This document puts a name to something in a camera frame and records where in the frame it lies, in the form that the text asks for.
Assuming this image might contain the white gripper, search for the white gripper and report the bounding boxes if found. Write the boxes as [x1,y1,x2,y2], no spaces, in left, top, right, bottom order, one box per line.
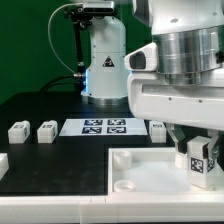
[124,43,224,165]

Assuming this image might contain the white sheet with tags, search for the white sheet with tags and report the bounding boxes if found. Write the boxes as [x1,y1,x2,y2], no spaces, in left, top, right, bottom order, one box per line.
[60,118,147,136]

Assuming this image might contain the white square tabletop tray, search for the white square tabletop tray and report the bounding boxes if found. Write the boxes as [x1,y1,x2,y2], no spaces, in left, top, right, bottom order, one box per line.
[108,147,224,197]

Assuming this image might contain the white left rail block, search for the white left rail block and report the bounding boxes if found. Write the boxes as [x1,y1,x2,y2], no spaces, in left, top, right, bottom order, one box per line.
[0,153,9,180]

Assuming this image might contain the silver camera on stand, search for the silver camera on stand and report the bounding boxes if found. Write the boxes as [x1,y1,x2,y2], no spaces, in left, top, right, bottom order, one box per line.
[83,1,115,15]

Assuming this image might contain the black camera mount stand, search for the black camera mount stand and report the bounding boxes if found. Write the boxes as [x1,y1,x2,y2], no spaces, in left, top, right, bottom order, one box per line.
[64,8,91,92]

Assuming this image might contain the grey cable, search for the grey cable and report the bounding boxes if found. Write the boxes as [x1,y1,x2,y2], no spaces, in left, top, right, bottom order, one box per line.
[47,3,78,75]

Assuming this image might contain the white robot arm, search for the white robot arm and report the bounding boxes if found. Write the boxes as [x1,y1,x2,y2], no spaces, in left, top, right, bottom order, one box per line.
[82,0,224,131]

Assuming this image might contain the black cables at base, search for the black cables at base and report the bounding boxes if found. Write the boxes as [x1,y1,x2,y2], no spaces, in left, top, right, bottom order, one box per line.
[39,74,84,93]

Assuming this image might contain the white front rail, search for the white front rail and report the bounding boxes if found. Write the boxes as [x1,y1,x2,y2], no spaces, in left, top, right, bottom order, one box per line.
[0,194,224,224]

